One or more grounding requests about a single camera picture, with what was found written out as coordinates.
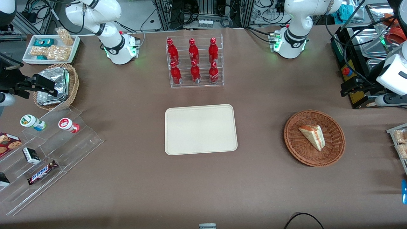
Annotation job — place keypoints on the green lid yogurt cup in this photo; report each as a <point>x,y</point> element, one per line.
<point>30,121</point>

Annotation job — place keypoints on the grey device edge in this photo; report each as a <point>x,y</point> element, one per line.
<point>207,226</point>

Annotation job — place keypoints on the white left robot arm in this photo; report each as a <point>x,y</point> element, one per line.
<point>295,28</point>

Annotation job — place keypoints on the red cookie box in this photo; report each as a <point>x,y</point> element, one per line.
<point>9,143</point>

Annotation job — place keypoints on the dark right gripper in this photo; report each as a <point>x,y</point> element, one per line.
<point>10,78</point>

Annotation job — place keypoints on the small teal snack pack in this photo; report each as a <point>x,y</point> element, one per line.
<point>41,57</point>

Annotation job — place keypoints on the clear acrylic snack stand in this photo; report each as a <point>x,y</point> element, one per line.
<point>394,149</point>

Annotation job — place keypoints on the red lid yogurt cup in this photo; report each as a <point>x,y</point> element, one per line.
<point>66,124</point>

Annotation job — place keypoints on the red cola bottle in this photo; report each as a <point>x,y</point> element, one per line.
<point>175,75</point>
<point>213,51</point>
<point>193,51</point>
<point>195,73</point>
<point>213,73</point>
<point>171,51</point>

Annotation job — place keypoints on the blue plastic item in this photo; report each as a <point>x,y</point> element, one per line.
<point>404,192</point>

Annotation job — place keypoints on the teal cloth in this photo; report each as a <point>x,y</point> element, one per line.
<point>346,12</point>

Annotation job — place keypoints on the clear acrylic bottle rack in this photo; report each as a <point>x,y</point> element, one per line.
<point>203,85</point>

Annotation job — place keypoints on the foil wrapped food package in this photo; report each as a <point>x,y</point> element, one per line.
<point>58,78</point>
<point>49,100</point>

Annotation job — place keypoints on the triangular sandwich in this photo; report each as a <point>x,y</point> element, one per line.
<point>313,135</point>

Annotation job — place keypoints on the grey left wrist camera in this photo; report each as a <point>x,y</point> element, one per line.
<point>391,100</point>

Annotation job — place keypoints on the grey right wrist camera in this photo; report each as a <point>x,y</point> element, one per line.
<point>6,99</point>

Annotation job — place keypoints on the red emergency stop button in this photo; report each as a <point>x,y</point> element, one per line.
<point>347,71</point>

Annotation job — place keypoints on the clear bag of nuts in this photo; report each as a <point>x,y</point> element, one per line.
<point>38,51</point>
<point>66,36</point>
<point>59,53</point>

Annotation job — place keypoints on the round brown wicker basket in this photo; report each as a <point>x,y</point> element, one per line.
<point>302,152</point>

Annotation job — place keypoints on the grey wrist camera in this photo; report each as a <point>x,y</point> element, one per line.
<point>391,100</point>
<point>6,99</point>

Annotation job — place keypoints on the puffed rice snack pack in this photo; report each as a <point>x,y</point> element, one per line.
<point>403,151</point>
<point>401,136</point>

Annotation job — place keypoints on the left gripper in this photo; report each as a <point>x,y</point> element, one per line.
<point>368,85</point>

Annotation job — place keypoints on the steel warmer pan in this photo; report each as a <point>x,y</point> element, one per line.
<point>369,43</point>
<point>375,65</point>

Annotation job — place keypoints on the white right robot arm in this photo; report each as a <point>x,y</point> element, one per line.
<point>101,19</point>

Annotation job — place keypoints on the teal snack box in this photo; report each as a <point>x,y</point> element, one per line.
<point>43,42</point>

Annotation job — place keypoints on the brown table cover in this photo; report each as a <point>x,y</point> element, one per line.
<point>127,190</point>

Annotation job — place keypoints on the black white snack pack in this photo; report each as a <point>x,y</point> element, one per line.
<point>3,180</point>

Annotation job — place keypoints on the small black white box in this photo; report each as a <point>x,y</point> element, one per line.
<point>31,155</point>

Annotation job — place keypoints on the white power strip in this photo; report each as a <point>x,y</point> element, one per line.
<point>205,23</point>

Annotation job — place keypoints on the clear acrylic stepped shelf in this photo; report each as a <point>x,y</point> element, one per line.
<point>63,152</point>

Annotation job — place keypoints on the snickers chocolate bar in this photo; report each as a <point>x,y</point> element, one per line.
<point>42,172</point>

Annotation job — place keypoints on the orange fried food piece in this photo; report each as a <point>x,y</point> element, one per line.
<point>391,19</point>
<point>399,35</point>

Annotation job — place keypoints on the metal equipment rack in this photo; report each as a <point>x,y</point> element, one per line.
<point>206,8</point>

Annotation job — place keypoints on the beige plastic tray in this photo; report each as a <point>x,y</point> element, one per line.
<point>200,130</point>

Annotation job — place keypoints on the black food warmer cabinet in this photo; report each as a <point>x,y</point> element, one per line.
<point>338,54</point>

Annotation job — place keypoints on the white rectangular snack tray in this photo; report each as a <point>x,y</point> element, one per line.
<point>28,55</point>

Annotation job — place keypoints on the light wicker basket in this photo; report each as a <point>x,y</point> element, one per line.
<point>73,86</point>

